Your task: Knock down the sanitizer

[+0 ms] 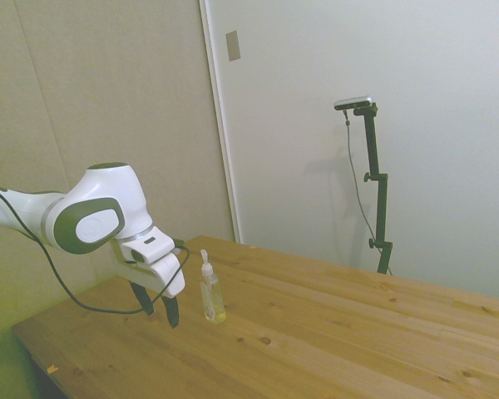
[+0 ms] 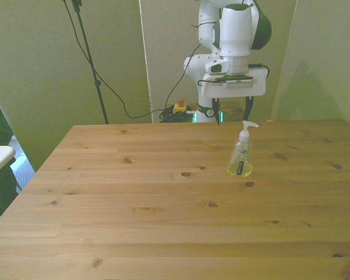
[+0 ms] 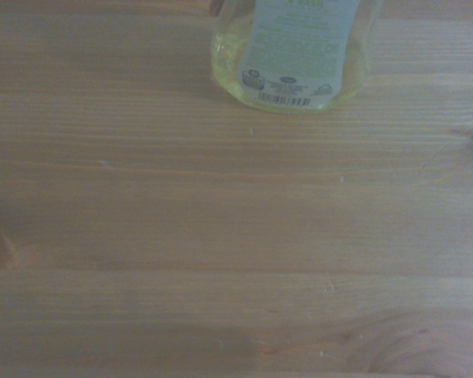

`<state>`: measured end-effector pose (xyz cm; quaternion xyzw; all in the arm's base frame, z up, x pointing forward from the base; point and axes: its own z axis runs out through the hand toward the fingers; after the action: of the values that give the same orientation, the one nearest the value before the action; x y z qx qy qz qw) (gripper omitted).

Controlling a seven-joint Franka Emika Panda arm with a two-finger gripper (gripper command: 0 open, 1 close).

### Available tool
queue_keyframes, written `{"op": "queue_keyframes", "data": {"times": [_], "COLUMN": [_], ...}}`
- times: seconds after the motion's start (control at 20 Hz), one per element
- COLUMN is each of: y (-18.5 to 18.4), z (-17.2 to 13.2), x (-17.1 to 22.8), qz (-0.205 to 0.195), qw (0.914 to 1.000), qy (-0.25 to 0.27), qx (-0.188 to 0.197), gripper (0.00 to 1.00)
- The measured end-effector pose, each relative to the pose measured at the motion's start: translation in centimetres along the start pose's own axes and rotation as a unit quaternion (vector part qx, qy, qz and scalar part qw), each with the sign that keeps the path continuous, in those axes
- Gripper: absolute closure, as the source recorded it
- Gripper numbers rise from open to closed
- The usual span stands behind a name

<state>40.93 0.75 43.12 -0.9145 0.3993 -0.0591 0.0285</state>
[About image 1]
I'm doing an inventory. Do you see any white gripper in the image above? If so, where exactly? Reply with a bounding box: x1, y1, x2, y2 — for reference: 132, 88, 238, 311
110, 239, 186, 329

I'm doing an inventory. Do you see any clear sanitizer pump bottle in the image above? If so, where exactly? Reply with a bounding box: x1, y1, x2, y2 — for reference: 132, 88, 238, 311
198, 249, 227, 326

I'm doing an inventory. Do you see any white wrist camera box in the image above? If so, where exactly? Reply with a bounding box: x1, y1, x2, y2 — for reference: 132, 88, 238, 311
120, 227, 179, 264

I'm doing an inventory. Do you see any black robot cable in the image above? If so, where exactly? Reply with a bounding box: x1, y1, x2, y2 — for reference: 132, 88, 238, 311
0, 182, 190, 315

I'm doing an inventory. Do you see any white door frame strip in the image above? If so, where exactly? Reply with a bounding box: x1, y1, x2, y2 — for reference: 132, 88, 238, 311
198, 0, 243, 244

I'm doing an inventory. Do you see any black camera stand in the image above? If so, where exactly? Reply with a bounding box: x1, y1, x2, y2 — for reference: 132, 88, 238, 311
353, 104, 393, 275

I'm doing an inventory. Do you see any grey wall plate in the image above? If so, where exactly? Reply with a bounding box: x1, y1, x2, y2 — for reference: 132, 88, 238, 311
225, 30, 241, 62

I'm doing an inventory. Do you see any silver exterior camera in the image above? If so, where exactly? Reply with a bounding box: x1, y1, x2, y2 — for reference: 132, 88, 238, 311
333, 95, 374, 111

